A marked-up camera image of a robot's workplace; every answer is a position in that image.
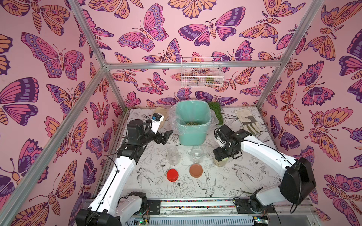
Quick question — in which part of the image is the brown jar lid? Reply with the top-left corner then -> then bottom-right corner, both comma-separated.
189,163 -> 203,178

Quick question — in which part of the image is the teal plastic trash bin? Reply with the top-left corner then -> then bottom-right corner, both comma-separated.
175,100 -> 213,146

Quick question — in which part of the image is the white wire basket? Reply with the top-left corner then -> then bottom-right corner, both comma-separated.
180,61 -> 224,89

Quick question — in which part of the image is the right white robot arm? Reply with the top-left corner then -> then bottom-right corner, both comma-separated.
213,125 -> 316,213

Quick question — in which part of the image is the pile of dumped peanuts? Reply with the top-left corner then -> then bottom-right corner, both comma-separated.
185,122 -> 205,126

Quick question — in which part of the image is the aluminium front rail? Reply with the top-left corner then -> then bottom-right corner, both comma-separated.
81,196 -> 314,218

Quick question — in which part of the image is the right beige work glove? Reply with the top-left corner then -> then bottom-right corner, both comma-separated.
235,108 -> 261,135

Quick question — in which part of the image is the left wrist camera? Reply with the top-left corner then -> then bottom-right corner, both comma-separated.
150,113 -> 164,134

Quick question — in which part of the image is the clear plastic bin liner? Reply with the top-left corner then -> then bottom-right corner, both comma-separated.
168,100 -> 219,135

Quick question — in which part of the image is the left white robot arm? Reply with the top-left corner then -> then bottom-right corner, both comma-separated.
75,113 -> 173,226

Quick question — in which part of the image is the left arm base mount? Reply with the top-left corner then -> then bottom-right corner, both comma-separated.
124,192 -> 161,216

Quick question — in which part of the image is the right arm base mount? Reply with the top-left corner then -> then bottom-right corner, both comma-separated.
232,189 -> 276,214

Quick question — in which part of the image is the green artificial grass mat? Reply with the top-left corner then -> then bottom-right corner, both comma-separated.
208,102 -> 224,125

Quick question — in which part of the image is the clear jar of peanuts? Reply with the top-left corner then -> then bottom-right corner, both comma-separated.
167,147 -> 180,166

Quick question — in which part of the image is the red jar lid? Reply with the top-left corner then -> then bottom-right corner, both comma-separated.
166,169 -> 179,182

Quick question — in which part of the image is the green-lid peanut jar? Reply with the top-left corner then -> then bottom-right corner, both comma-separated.
214,158 -> 228,167

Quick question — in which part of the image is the brown-lid peanut jar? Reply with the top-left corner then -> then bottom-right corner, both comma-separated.
190,146 -> 205,163

